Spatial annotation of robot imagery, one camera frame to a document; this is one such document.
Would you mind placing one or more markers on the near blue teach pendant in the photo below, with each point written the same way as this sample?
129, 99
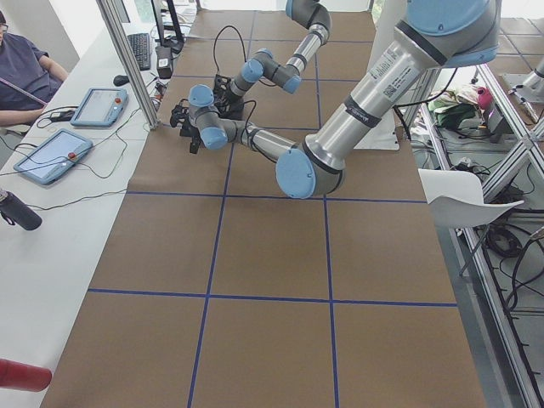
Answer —
54, 157

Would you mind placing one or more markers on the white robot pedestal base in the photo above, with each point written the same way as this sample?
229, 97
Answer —
383, 136

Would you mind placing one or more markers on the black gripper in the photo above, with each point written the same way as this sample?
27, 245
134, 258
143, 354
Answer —
229, 103
194, 138

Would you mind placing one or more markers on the blue teach pendant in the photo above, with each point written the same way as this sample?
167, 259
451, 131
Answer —
100, 108
54, 157

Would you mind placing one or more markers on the black water bottle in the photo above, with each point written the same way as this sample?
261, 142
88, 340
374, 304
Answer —
15, 211

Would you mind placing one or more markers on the black power adapter box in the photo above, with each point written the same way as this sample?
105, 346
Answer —
164, 62

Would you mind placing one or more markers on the brown paper table cover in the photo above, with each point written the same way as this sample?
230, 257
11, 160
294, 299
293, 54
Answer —
215, 290

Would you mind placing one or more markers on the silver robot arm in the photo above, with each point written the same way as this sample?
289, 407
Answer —
311, 15
432, 34

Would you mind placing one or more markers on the black keyboard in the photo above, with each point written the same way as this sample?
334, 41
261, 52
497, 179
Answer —
140, 46

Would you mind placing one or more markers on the red cylinder bottle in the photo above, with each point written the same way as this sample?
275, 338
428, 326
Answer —
19, 376

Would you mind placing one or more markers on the black printed t-shirt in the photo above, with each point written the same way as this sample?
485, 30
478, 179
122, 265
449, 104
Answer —
236, 113

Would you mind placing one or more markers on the seated person in navy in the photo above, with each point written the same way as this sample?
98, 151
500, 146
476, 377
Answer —
29, 79

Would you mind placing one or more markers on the aluminium frame post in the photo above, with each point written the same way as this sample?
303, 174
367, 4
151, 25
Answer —
120, 42

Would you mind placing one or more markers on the white plastic chair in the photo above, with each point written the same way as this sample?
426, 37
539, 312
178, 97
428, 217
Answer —
456, 199

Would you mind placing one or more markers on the far blue teach pendant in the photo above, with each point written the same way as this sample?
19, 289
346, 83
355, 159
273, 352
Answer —
100, 108

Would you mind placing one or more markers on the black computer mouse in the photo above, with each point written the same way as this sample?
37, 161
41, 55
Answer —
120, 80

